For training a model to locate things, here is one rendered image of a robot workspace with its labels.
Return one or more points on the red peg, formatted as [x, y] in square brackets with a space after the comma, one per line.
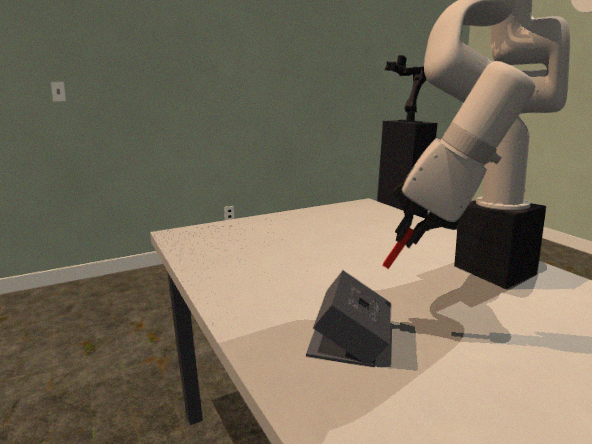
[397, 249]

